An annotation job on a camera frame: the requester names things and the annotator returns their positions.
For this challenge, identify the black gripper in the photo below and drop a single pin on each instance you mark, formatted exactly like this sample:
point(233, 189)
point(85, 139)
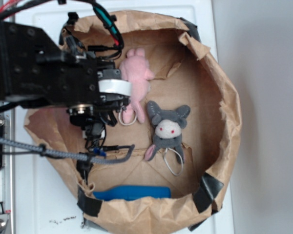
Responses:
point(114, 96)

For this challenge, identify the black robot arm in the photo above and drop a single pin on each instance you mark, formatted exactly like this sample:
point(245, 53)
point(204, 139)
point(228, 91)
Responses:
point(36, 73)

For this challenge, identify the pink plush bunny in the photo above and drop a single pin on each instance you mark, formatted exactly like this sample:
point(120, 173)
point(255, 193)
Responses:
point(135, 69)

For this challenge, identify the grey plush bunny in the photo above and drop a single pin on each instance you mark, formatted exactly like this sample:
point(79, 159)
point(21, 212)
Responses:
point(168, 126)

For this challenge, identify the brown paper bag bin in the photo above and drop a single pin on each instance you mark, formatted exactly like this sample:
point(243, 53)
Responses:
point(185, 73)

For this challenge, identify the blue plastic object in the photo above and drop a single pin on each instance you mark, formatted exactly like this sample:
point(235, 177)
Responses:
point(133, 192)

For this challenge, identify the white plastic tray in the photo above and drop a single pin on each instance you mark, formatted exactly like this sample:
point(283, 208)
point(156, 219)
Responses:
point(44, 205)

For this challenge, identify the aluminium rail frame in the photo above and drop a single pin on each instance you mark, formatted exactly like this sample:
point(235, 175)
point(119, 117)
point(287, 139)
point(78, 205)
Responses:
point(6, 172)

